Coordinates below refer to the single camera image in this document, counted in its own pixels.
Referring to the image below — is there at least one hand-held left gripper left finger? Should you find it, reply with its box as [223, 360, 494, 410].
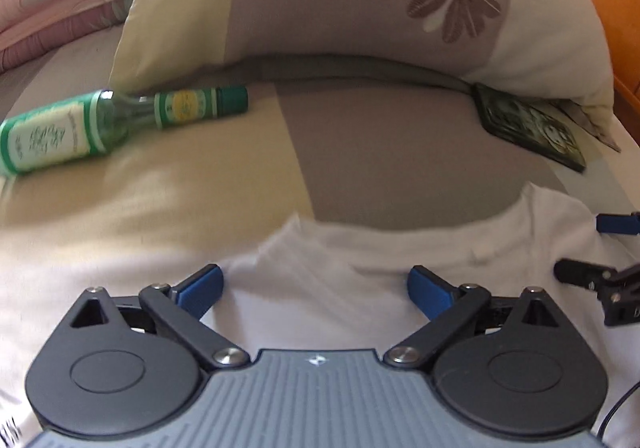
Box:
[70, 264, 251, 370]

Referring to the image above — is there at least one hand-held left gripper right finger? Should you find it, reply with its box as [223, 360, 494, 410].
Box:
[383, 265, 563, 370]

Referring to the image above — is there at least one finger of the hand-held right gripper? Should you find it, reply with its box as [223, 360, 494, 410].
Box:
[554, 258, 613, 287]
[596, 211, 640, 235]

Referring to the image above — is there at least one white printed t-shirt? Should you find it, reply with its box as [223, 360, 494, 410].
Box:
[0, 180, 640, 448]

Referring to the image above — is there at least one phone with green case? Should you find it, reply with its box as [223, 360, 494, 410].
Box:
[472, 82, 587, 173]

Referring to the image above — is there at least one green glass bottle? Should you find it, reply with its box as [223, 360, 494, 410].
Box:
[0, 86, 249, 177]

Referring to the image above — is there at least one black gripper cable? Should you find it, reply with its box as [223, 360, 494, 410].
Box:
[597, 388, 640, 448]

